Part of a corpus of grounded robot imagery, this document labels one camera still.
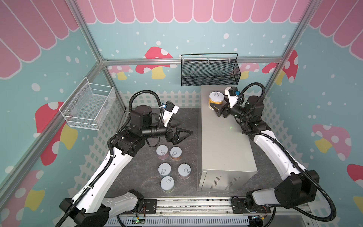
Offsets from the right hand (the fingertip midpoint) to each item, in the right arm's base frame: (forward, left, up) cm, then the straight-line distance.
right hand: (216, 98), depth 71 cm
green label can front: (-32, +26, -34) cm, 53 cm away
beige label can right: (-25, +17, -33) cm, 44 cm away
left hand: (-19, +15, -1) cm, 25 cm away
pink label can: (-12, +31, -33) cm, 47 cm away
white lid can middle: (-24, +28, -33) cm, 49 cm away
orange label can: (-14, +22, -33) cm, 42 cm away
